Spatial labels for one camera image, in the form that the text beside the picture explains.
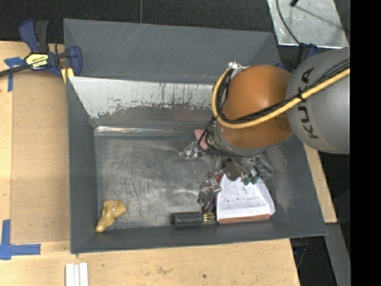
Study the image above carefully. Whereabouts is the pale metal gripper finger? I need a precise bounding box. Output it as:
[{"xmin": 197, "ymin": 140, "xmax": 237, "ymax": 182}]
[
  {"xmin": 197, "ymin": 192, "xmax": 216, "ymax": 213},
  {"xmin": 199, "ymin": 179, "xmax": 223, "ymax": 195}
]

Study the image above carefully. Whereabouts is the black cylinder with brass tip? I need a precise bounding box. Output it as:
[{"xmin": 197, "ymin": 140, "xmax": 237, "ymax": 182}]
[{"xmin": 168, "ymin": 211, "xmax": 216, "ymax": 228}]

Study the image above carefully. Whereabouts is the white and red-brown flat block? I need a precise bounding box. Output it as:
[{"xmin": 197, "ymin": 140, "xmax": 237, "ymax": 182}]
[{"xmin": 216, "ymin": 173, "xmax": 276, "ymax": 225}]

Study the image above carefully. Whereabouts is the clear plastic thing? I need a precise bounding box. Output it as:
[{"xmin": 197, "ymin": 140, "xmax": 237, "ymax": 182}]
[{"xmin": 178, "ymin": 143, "xmax": 206, "ymax": 160}]

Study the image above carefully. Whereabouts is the pink sponge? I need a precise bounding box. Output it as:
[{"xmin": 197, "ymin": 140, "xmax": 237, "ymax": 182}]
[{"xmin": 193, "ymin": 129, "xmax": 210, "ymax": 150}]

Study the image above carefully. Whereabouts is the grey metal bin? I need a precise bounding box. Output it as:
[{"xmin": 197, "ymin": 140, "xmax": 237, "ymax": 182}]
[{"xmin": 62, "ymin": 18, "xmax": 328, "ymax": 254}]

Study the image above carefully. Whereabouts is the yellow toy figure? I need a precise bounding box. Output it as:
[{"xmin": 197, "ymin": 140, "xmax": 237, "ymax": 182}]
[{"xmin": 95, "ymin": 200, "xmax": 127, "ymax": 234}]

